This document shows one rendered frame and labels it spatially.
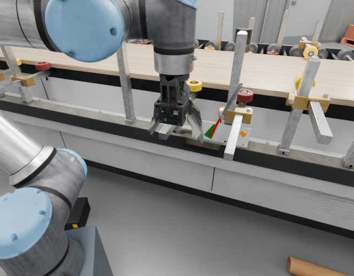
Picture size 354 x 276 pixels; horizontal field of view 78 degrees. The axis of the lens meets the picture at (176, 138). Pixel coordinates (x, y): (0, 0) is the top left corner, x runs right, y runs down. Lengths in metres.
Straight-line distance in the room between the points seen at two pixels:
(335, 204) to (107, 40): 1.48
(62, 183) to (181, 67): 0.47
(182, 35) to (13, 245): 0.56
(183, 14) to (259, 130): 0.89
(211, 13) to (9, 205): 5.29
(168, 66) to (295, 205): 1.30
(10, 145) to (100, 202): 1.13
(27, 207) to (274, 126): 1.08
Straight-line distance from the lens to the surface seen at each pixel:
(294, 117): 0.97
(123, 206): 1.69
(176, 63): 0.48
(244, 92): 1.06
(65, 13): 0.34
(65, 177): 0.74
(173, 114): 0.51
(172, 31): 0.46
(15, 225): 0.63
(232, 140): 0.78
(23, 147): 0.73
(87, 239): 0.86
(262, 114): 1.20
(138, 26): 0.47
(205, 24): 5.50
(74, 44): 0.34
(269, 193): 1.53
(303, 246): 1.68
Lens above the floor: 1.30
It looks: 34 degrees down
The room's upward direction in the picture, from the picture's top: straight up
